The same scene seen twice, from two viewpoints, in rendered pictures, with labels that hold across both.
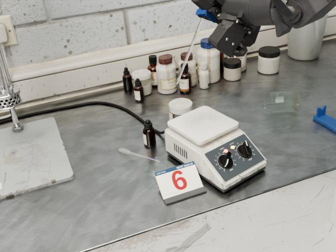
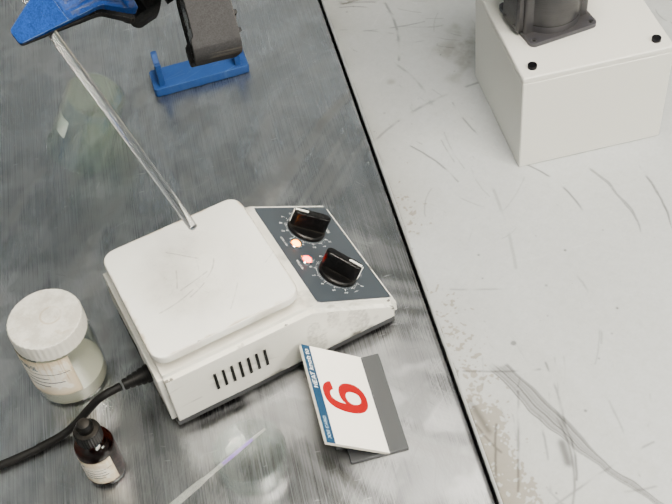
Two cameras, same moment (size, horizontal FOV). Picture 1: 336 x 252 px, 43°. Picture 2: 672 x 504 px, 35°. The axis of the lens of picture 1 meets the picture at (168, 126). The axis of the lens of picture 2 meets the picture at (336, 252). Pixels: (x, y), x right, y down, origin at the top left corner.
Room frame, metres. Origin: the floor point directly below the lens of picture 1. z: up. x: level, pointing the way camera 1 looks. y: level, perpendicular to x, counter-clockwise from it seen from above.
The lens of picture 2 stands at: (0.59, 0.42, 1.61)
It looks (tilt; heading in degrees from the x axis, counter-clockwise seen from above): 49 degrees down; 283
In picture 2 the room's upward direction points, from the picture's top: 9 degrees counter-clockwise
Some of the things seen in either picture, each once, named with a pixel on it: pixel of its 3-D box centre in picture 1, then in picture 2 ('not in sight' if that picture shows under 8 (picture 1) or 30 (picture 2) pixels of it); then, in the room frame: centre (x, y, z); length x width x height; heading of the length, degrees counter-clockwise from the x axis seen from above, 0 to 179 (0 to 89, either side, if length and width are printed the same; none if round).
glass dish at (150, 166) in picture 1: (155, 167); (251, 456); (0.77, 0.03, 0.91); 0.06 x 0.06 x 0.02
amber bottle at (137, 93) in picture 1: (138, 89); not in sight; (1.12, 0.08, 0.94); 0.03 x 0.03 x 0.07
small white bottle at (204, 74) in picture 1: (204, 75); not in sight; (1.18, -0.12, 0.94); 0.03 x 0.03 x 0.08
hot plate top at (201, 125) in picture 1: (202, 124); (198, 276); (0.82, -0.08, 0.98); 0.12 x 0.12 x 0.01; 35
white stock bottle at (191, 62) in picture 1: (187, 69); not in sight; (1.21, -0.07, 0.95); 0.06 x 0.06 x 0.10
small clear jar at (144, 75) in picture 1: (142, 82); not in sight; (1.17, 0.07, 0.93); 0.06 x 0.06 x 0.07
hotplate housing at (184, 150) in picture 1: (210, 145); (238, 297); (0.80, -0.09, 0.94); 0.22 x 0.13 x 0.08; 35
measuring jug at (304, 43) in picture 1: (306, 35); not in sight; (1.35, -0.48, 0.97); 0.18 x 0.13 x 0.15; 0
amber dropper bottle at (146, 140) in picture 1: (148, 132); (95, 446); (0.88, 0.05, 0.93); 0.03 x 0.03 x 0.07
